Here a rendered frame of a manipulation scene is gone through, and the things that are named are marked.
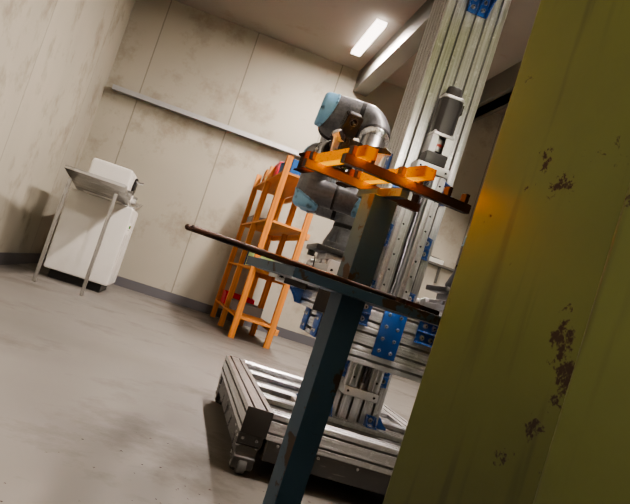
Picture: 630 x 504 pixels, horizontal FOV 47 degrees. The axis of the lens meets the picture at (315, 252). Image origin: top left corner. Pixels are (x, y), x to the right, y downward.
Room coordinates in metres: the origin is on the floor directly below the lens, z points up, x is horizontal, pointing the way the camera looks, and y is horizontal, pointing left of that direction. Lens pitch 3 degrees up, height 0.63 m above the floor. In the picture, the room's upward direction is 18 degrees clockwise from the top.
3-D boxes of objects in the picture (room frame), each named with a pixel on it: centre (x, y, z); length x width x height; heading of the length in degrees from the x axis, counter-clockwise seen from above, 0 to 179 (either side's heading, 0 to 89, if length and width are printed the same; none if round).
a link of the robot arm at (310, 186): (2.05, 0.05, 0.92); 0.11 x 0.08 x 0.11; 87
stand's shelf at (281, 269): (1.61, -0.10, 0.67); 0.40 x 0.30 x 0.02; 113
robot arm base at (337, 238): (2.65, -0.09, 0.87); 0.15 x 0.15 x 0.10
